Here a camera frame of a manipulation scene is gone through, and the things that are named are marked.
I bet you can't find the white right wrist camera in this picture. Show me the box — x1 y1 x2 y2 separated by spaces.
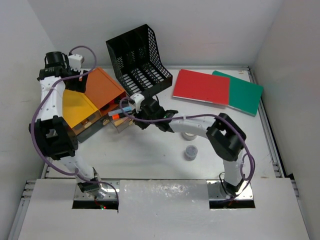
128 93 145 113

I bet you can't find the clear grey drawer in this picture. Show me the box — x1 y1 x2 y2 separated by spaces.
108 100 136 133

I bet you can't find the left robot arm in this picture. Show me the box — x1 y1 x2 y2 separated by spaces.
29 51 108 200

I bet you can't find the red notebook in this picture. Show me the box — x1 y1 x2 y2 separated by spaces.
172 69 230 106

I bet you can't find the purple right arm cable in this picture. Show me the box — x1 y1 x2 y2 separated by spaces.
119 96 256 203

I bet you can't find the blue highlighter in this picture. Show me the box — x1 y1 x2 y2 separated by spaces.
108 106 133 116

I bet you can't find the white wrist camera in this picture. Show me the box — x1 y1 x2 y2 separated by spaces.
128 93 145 113
68 54 85 72

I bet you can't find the black mesh file rack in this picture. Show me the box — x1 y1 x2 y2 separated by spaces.
106 24 173 99

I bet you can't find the white tape roll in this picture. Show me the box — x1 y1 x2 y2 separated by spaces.
181 132 197 141

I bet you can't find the orange yellow drawer organizer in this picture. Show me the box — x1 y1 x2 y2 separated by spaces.
63 67 126 143

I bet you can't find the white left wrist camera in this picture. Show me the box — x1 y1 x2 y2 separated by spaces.
68 54 85 72

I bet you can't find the green notebook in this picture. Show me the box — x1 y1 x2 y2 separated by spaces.
212 70 263 116

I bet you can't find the light orange highlighter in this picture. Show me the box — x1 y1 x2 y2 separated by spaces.
114 118 128 128

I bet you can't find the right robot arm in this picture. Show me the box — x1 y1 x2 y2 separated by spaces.
130 93 246 198

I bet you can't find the small clear jar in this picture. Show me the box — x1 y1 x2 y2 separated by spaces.
184 145 198 161

